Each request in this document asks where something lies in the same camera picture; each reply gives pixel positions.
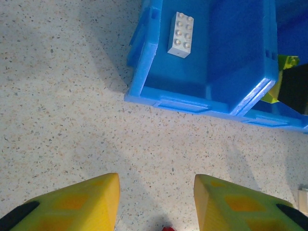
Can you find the blue plastic divided bin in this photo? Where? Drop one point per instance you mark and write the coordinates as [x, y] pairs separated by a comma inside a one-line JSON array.
[[216, 48]]

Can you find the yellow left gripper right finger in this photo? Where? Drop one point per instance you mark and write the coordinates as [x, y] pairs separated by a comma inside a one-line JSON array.
[[240, 209]]

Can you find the white long lego brick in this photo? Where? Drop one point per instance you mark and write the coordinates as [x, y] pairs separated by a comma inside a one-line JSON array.
[[180, 36]]

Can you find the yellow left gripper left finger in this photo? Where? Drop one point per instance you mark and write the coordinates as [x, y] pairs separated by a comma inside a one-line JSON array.
[[72, 207]]

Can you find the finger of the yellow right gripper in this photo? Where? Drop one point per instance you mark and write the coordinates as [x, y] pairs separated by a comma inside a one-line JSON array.
[[273, 95], [287, 61]]

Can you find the red square lego brick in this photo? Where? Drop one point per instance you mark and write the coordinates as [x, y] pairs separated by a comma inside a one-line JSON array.
[[167, 229]]

